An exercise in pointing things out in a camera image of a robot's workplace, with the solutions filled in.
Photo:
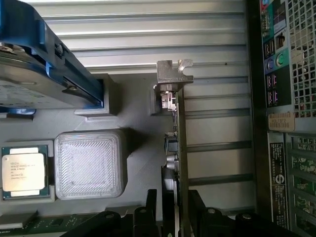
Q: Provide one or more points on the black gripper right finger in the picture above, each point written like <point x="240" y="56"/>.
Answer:
<point x="196" y="217"/>

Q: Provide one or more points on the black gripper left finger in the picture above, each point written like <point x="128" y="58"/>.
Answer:
<point x="151" y="217"/>

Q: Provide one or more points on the grey printed parts rack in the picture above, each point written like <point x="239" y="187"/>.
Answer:
<point x="89" y="163"/>

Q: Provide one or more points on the green RAM stick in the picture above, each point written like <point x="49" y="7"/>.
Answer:
<point x="47" y="224"/>

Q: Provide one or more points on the beige service tag label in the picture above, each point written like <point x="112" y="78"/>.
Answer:
<point x="281" y="121"/>

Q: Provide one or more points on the computer case rear panel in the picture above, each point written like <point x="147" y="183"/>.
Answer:
<point x="256" y="98"/>

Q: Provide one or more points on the CPU with silver lid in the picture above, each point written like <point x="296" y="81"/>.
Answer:
<point x="23" y="171"/>

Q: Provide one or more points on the hard disk in blue carrier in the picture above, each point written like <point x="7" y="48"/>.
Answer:
<point x="29" y="74"/>

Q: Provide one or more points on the graphics card with metal bracket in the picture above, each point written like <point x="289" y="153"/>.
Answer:
<point x="183" y="128"/>

